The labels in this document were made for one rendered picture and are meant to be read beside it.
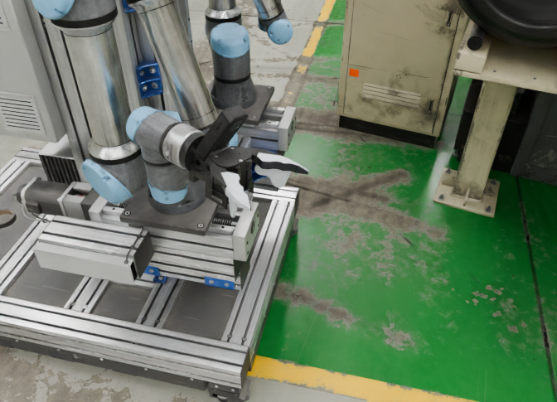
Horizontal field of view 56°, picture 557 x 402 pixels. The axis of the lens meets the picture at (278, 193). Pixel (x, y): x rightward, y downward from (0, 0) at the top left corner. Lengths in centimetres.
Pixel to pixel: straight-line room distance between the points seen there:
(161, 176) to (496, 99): 156
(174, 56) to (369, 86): 179
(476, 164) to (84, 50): 181
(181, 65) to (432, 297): 140
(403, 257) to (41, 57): 151
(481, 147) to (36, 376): 191
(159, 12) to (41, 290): 117
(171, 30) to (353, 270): 136
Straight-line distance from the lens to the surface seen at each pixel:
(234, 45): 160
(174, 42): 106
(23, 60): 146
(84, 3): 97
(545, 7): 202
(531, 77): 186
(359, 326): 197
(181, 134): 94
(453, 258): 228
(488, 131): 234
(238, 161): 87
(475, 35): 178
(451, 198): 253
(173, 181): 104
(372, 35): 261
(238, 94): 166
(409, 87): 268
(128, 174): 115
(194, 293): 180
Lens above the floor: 160
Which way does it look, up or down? 41 degrees down
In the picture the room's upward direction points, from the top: straight up
